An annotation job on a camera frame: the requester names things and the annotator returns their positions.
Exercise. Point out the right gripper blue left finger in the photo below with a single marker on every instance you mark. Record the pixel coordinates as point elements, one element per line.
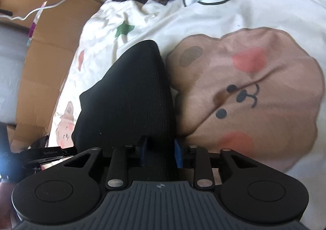
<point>143,154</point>

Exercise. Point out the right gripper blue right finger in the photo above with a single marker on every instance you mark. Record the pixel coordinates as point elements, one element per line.
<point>178,155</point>

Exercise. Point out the black shorts with bear pattern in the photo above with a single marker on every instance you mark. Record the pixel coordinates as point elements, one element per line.
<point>130,104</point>

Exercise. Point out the person's left hand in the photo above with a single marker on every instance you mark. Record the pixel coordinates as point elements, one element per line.
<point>7,212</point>

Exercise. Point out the cream bear print bedsheet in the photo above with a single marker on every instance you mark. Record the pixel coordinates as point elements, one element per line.
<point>248,75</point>

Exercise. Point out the flattened brown cardboard box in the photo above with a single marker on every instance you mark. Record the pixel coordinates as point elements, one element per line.
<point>54,42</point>

